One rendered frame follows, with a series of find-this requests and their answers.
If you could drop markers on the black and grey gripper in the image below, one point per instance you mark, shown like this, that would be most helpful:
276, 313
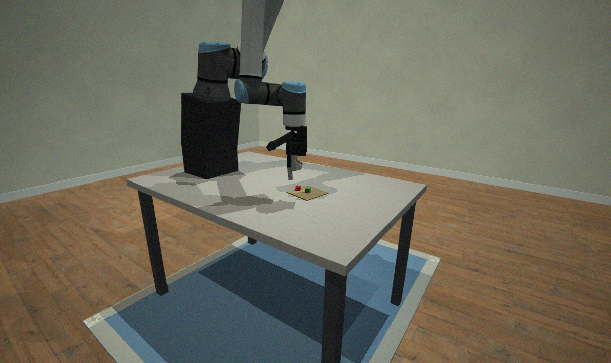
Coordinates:
297, 146

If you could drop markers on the tan square mat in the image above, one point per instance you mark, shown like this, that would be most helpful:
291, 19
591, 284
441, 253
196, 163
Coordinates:
308, 196

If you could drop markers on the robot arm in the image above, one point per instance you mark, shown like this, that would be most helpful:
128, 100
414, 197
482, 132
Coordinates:
248, 65

